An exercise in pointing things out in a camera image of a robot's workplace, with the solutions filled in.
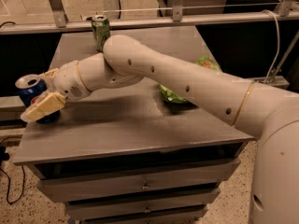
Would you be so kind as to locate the grey drawer cabinet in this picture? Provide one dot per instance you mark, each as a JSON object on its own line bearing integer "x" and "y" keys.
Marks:
{"x": 126, "y": 129}

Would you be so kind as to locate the metal railing frame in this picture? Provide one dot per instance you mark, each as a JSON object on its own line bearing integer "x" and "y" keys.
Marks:
{"x": 60, "y": 16}

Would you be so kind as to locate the grey drawer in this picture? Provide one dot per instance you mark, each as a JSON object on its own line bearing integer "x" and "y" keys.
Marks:
{"x": 190, "y": 213}
{"x": 88, "y": 187}
{"x": 142, "y": 205}

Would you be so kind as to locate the top grey drawer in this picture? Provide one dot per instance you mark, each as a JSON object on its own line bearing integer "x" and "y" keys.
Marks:
{"x": 88, "y": 187}

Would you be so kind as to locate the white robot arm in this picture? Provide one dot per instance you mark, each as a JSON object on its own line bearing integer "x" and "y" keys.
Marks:
{"x": 269, "y": 114}

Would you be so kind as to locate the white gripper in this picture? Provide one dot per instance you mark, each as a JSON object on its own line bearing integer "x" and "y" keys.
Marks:
{"x": 67, "y": 81}

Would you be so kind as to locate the blue pepsi can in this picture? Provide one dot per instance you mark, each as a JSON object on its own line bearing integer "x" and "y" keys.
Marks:
{"x": 28, "y": 88}

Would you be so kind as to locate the bottom grey drawer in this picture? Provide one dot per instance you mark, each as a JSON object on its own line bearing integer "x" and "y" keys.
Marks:
{"x": 190, "y": 213}

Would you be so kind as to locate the green soda can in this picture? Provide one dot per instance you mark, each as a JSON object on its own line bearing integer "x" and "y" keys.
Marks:
{"x": 101, "y": 30}

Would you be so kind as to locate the middle grey drawer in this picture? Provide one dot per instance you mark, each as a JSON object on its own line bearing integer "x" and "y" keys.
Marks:
{"x": 142, "y": 205}

